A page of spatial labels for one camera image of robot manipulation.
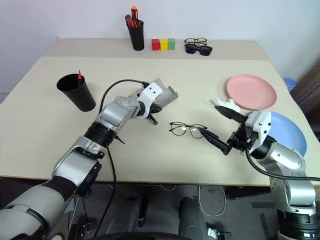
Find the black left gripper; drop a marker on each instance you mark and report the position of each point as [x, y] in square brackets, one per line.
[155, 109]

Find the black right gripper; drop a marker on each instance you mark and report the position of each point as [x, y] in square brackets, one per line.
[238, 140]

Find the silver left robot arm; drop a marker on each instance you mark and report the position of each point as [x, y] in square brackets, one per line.
[112, 116]

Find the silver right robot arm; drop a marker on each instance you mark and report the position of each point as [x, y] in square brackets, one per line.
[285, 160]

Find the wide black cup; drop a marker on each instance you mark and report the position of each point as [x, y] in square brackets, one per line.
[80, 96]

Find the white crumpled cloth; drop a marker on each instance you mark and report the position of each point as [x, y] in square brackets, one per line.
[228, 103]

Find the pink plate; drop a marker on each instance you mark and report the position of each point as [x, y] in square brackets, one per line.
[251, 91]

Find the blue plate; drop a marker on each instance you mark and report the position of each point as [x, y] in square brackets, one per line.
[287, 130]

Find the red block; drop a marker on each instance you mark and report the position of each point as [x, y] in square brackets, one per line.
[155, 45]

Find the yellow block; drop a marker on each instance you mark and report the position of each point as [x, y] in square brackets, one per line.
[164, 44]

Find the green block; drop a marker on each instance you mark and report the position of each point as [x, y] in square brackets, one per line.
[171, 44]

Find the blue round container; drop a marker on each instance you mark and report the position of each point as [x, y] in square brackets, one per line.
[290, 83]

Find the black sunglasses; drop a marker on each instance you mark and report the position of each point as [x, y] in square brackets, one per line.
[192, 49]

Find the tall black pen holder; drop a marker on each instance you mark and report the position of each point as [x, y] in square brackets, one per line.
[136, 37]

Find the red marker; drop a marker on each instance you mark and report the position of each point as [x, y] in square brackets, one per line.
[129, 20]
[79, 75]
[138, 23]

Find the brown wooden furniture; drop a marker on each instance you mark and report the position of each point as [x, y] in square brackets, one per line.
[310, 92]

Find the dark rounded shape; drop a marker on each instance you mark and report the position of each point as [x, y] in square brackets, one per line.
[128, 212]
[191, 217]

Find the orange tipped black marker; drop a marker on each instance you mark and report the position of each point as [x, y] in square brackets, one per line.
[134, 12]

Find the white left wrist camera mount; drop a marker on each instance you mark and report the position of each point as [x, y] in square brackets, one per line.
[150, 93]

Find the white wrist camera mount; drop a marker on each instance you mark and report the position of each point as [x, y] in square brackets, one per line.
[260, 122]
[150, 93]

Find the thin brown frame glasses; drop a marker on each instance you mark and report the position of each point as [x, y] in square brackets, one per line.
[183, 122]

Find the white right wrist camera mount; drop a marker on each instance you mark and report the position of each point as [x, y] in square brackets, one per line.
[260, 122]

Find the clear lens dark frame glasses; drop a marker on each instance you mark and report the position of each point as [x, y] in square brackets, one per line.
[188, 39]

